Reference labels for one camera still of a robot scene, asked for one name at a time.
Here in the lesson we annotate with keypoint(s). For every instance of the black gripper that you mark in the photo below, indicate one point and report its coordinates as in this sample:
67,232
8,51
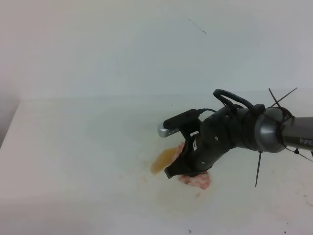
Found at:
218,133

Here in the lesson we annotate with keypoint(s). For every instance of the pink white striped rag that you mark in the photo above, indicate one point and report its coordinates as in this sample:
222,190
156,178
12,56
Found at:
201,181

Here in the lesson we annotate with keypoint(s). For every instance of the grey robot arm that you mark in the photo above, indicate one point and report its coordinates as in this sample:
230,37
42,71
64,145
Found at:
258,129

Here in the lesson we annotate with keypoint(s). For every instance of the brown coffee stain puddle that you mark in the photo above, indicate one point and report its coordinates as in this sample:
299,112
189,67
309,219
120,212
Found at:
164,159

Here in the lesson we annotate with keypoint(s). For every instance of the black cable tie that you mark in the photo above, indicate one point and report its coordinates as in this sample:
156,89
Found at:
258,167

